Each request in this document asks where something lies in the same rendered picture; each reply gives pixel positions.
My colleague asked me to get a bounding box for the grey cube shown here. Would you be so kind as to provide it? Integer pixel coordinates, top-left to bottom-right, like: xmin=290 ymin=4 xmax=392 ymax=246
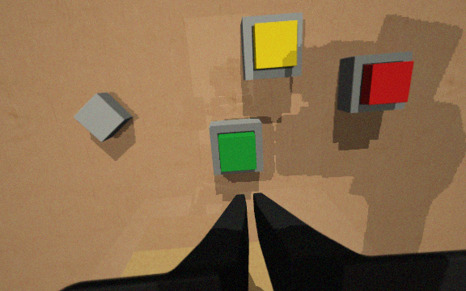
xmin=74 ymin=92 xmax=133 ymax=142

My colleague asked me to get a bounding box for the red button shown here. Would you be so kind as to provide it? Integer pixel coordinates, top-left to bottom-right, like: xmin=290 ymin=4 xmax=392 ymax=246
xmin=337 ymin=52 xmax=413 ymax=113

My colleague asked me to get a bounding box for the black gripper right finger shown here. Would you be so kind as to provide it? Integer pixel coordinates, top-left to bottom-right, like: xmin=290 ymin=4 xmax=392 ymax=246
xmin=253 ymin=192 xmax=466 ymax=291

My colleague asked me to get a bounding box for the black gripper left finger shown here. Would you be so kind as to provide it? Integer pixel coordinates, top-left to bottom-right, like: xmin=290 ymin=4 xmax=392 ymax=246
xmin=61 ymin=194 xmax=249 ymax=291

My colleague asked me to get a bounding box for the yellow button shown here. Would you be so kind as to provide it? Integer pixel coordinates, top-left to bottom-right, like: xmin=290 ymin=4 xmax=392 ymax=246
xmin=240 ymin=12 xmax=303 ymax=80

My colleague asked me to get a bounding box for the green button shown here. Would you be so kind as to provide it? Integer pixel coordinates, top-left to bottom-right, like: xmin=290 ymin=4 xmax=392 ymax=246
xmin=209 ymin=118 xmax=264 ymax=175

